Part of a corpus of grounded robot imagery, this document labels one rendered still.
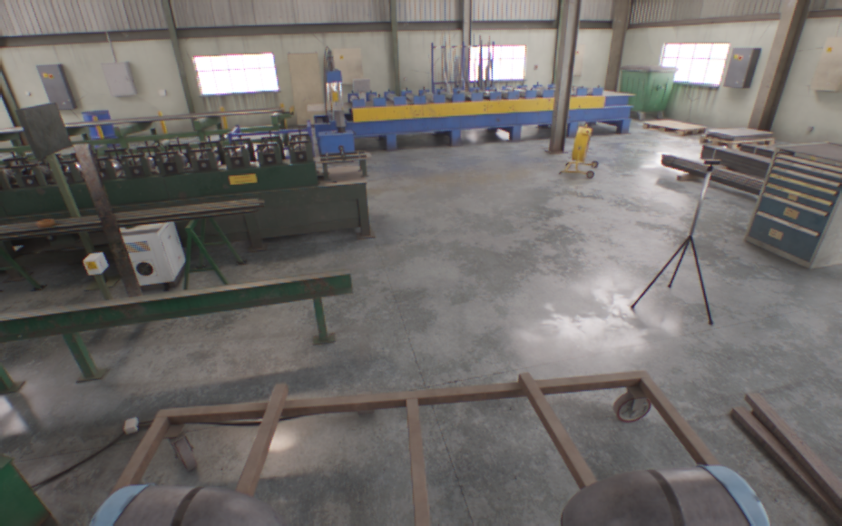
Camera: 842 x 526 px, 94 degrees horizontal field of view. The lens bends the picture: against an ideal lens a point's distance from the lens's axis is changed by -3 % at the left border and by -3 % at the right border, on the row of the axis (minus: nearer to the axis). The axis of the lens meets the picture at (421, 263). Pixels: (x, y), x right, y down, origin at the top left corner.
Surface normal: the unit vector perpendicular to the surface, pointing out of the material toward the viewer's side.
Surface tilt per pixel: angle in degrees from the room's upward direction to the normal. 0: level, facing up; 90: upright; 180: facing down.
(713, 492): 11
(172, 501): 7
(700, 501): 20
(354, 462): 0
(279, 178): 90
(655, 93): 94
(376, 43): 90
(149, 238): 90
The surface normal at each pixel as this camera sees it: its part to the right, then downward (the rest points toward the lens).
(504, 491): -0.03, -0.89
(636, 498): -0.44, -0.72
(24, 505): 0.97, 0.10
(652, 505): -0.23, -0.64
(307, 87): 0.23, 0.44
